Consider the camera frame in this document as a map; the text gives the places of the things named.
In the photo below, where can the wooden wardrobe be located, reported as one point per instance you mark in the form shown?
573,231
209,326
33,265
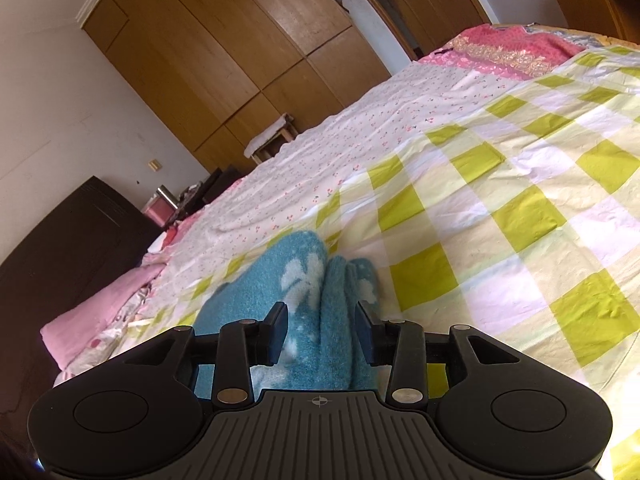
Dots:
225,35

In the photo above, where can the pink patterned blanket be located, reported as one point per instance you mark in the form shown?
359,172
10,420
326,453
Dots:
500,47

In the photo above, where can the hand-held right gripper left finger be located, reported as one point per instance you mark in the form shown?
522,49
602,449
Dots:
280,331

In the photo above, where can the pink pillow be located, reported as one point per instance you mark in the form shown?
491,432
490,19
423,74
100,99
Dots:
90,315

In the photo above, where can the wooden stool with white cushion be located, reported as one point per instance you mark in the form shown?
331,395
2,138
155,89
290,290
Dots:
270,132

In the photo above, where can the wooden door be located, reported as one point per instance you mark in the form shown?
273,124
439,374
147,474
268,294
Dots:
430,0

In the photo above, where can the blue fluffy towel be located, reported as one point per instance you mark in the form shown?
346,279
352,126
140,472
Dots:
332,325

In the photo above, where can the pink box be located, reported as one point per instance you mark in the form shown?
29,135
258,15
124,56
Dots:
158,214

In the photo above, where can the metal cup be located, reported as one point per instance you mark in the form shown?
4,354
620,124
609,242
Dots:
167,197

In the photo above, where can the wall outlet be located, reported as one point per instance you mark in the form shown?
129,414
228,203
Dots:
155,165

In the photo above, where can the dark wooden nightstand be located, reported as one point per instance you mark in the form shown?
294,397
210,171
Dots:
220,180

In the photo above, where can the dark wooden headboard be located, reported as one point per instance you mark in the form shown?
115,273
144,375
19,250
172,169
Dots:
60,250

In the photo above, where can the green checked bed sheet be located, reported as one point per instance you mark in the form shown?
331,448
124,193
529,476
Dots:
500,260

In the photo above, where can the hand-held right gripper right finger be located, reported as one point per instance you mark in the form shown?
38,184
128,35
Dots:
362,335

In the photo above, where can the white floral bed sheet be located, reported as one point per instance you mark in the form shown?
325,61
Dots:
350,160

